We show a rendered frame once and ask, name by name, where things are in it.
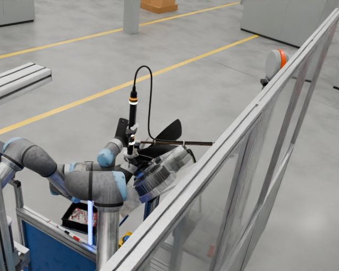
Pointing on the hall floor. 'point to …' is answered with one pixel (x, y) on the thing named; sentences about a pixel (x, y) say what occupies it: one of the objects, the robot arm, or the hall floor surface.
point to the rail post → (22, 236)
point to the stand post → (149, 206)
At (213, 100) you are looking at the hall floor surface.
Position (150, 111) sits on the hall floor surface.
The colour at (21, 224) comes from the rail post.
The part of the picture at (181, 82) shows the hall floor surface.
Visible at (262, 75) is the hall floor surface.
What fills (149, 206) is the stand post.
